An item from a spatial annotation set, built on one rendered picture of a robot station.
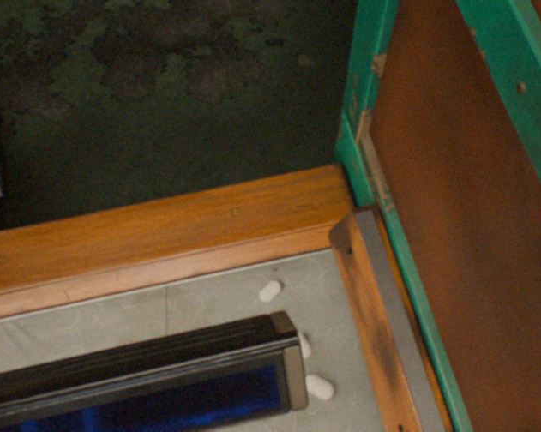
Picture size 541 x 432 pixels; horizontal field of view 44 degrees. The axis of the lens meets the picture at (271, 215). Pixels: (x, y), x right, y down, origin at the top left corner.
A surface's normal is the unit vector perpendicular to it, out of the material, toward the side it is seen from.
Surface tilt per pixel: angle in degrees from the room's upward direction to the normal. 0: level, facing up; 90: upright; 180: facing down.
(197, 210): 0
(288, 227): 0
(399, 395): 66
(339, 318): 0
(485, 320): 90
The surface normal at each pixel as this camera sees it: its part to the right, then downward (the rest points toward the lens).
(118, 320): 0.00, -0.44
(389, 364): -0.89, 0.00
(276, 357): 0.19, 0.50
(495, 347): -0.97, 0.20
